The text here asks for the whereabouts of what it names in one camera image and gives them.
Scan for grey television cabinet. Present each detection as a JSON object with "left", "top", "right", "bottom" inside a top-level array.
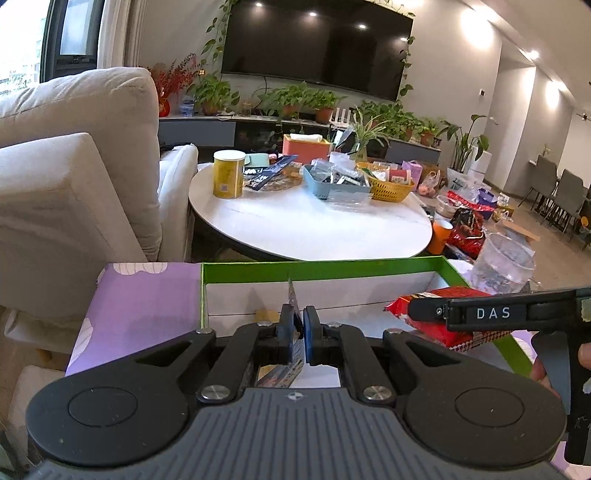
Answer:
[{"left": 158, "top": 113, "right": 445, "bottom": 161}]

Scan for potted green plant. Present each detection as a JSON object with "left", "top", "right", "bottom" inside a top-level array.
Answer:
[
  {"left": 189, "top": 74, "right": 242, "bottom": 116},
  {"left": 255, "top": 82, "right": 315, "bottom": 119},
  {"left": 307, "top": 89, "right": 348, "bottom": 125}
]

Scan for clear plastic container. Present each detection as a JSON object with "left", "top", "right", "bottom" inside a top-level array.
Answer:
[{"left": 470, "top": 233, "right": 536, "bottom": 296}]

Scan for green cardboard box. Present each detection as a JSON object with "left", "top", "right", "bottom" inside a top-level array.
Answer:
[{"left": 200, "top": 256, "right": 534, "bottom": 389}]

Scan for large plant in white pot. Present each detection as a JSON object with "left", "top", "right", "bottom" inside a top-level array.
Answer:
[{"left": 441, "top": 114, "right": 491, "bottom": 186}]

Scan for blue plastic basket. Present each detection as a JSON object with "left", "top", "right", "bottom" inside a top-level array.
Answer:
[{"left": 302, "top": 163, "right": 373, "bottom": 202}]

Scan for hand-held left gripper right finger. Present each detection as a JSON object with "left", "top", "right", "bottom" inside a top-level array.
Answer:
[{"left": 302, "top": 307, "right": 468, "bottom": 408}]

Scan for black wall television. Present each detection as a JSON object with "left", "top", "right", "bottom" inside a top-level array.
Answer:
[{"left": 220, "top": 0, "right": 415, "bottom": 103}]

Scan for beige sofa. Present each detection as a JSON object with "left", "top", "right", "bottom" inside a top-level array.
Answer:
[{"left": 0, "top": 66, "right": 200, "bottom": 370}]

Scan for yellow canister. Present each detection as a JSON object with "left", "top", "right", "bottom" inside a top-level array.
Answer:
[{"left": 212, "top": 150, "right": 248, "bottom": 200}]

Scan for dark packets on table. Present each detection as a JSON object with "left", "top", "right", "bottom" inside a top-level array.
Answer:
[{"left": 243, "top": 155, "right": 299, "bottom": 190}]

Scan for person's right hand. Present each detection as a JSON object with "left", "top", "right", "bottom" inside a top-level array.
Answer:
[{"left": 530, "top": 342, "right": 591, "bottom": 398}]

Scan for orange cup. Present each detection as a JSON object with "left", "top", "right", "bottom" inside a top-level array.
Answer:
[{"left": 427, "top": 219, "right": 454, "bottom": 255}]

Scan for dark snack packet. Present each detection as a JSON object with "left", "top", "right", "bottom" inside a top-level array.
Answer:
[{"left": 255, "top": 278, "right": 305, "bottom": 389}]

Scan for grey dining chairs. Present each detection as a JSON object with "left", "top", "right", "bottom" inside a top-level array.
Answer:
[{"left": 517, "top": 154, "right": 591, "bottom": 243}]

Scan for pink gift bag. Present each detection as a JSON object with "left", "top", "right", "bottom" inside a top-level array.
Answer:
[{"left": 401, "top": 160, "right": 424, "bottom": 185}]

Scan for round white coffee table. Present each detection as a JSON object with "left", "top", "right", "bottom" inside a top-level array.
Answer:
[{"left": 188, "top": 159, "right": 434, "bottom": 263}]

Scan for purple printed cloth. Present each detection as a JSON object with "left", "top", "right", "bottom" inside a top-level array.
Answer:
[{"left": 65, "top": 261, "right": 204, "bottom": 378}]

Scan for yellow woven basket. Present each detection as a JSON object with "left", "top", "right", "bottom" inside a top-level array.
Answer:
[{"left": 356, "top": 161, "right": 417, "bottom": 203}]

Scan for orange tissue box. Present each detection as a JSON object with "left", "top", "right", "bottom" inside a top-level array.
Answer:
[{"left": 281, "top": 133, "right": 334, "bottom": 166}]

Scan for red snack packet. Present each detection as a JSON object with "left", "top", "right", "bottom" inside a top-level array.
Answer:
[{"left": 385, "top": 285, "right": 514, "bottom": 354}]

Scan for red plastic bag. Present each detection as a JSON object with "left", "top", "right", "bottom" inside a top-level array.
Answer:
[{"left": 445, "top": 207, "right": 486, "bottom": 260}]

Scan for row of potted plants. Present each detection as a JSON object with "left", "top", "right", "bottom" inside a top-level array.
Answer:
[{"left": 359, "top": 100, "right": 446, "bottom": 147}]

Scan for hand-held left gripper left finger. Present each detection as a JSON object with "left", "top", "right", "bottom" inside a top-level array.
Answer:
[{"left": 133, "top": 302, "right": 304, "bottom": 408}]

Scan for spider plant in vase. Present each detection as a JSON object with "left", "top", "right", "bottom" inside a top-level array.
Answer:
[{"left": 341, "top": 107, "right": 392, "bottom": 163}]

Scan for red flower arrangement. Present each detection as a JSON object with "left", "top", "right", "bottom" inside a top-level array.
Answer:
[{"left": 141, "top": 53, "right": 199, "bottom": 117}]

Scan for black framed window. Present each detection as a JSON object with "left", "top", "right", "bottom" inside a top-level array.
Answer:
[{"left": 0, "top": 0, "right": 106, "bottom": 90}]

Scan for purple gift bag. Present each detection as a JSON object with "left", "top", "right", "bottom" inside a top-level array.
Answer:
[{"left": 475, "top": 187, "right": 499, "bottom": 220}]

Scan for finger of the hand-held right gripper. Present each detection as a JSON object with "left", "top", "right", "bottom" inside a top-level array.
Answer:
[{"left": 407, "top": 296, "right": 528, "bottom": 332}]

